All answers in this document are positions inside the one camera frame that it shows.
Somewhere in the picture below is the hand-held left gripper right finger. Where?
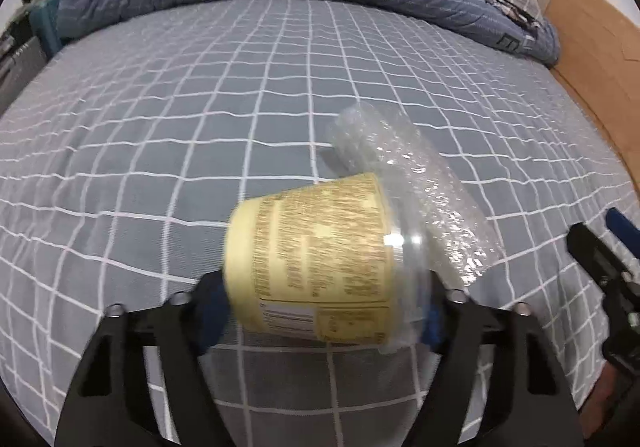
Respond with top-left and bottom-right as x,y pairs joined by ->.
405,272 -> 586,447

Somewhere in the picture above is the clear bubble wrap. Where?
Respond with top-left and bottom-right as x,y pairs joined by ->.
327,102 -> 506,290

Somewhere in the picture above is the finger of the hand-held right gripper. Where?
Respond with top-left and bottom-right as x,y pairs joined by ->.
604,208 -> 640,260
566,222 -> 640,293

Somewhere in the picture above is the bed with grey checked sheet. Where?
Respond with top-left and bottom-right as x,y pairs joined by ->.
0,0 -> 640,447

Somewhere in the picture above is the teal suitcase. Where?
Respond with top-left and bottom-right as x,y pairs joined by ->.
27,0 -> 63,55

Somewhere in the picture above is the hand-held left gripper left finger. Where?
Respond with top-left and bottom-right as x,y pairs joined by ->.
54,269 -> 236,447

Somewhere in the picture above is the printed cloth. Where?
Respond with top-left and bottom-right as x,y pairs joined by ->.
450,0 -> 541,32

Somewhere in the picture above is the yellow cup with clear lid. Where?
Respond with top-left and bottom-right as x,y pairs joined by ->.
222,172 -> 431,355

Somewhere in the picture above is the grey suitcase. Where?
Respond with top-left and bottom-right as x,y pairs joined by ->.
0,34 -> 48,100

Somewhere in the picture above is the wooden headboard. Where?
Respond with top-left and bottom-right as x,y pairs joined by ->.
542,0 -> 640,188

